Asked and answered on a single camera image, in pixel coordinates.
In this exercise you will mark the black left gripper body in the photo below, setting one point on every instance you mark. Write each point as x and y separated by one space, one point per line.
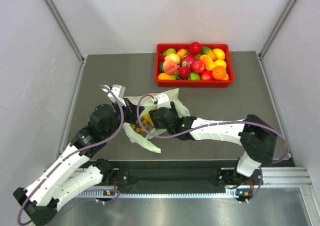
118 118

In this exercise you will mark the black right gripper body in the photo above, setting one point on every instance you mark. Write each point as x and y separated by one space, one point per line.
158 125

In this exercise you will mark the pale green plastic bag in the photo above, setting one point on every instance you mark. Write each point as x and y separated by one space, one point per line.
144 141

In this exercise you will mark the yellow banana bunch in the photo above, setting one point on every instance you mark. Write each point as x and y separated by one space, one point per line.
147 118

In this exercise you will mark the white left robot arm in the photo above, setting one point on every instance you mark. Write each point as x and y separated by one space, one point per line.
53 189

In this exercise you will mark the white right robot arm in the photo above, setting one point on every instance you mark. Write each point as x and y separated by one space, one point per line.
253 134

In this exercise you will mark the red plastic fruit tray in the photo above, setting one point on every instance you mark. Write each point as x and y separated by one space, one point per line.
165 82

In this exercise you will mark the green fruit front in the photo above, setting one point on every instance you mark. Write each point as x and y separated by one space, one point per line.
194 76

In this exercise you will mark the dark red fruit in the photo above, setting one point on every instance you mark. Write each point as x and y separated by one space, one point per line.
184 72

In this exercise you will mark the orange fruit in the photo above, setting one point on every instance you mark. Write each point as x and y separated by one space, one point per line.
219 73

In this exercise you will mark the brown longan cluster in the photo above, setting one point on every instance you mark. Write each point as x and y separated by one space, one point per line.
138 129

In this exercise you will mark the yellow mango front left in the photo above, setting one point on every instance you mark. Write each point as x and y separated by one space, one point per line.
164 76

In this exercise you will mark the pink peach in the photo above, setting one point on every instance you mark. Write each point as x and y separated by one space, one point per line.
170 67

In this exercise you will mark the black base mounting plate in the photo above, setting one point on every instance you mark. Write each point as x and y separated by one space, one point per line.
175 176

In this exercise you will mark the dark green avocado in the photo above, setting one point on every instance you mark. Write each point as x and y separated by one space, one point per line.
161 67

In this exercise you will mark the red apple front right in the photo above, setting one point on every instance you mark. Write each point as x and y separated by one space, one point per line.
207 75

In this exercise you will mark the red apple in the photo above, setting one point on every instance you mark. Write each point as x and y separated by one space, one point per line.
198 66
195 48
207 75

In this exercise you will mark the red apple centre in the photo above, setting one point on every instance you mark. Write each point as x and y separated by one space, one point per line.
198 66

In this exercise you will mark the orange yellow mango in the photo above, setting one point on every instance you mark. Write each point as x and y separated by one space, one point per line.
208 62

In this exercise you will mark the red apple on top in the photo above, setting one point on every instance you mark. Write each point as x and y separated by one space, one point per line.
195 48

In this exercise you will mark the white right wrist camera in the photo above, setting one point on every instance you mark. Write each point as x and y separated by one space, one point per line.
161 101

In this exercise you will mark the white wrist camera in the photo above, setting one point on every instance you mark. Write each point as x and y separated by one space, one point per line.
118 91
161 101

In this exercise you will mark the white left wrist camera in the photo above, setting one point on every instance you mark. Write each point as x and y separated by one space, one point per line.
118 91

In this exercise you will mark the slotted cable duct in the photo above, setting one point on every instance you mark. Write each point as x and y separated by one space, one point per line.
111 193

